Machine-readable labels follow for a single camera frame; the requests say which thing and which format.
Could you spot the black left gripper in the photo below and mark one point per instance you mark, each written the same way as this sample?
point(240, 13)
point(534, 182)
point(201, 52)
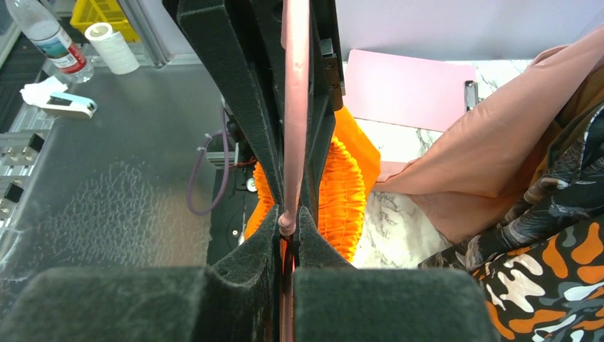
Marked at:
point(227, 37)

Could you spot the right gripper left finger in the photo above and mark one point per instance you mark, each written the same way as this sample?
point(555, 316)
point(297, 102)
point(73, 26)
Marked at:
point(233, 300)

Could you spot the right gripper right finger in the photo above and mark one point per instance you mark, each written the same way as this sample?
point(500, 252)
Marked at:
point(334, 301)

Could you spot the pink wire hanger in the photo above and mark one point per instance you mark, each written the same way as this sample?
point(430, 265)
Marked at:
point(296, 42)

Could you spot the pink hanging shorts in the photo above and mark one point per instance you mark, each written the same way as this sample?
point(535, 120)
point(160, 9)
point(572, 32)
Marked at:
point(481, 166)

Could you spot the orange camouflage hanging shorts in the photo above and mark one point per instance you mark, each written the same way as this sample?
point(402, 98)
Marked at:
point(551, 290)

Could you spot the dark patterned hanging shorts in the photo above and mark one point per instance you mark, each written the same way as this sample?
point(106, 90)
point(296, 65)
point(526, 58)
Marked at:
point(566, 188)

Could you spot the white paper roll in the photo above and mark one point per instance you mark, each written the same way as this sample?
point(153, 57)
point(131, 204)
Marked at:
point(112, 48)

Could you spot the pink clipboard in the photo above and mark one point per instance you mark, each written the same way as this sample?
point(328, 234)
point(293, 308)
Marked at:
point(406, 91)

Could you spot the yellow plastic crate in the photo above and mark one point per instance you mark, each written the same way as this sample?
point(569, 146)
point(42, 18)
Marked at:
point(89, 12)

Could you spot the white teal stapler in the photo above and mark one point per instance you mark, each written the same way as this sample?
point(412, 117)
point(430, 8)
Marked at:
point(69, 106)

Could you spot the crumpled white tissue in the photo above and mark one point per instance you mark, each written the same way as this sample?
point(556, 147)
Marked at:
point(38, 94)

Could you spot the clear water bottle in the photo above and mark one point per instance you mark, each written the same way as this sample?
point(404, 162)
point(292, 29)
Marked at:
point(46, 33)

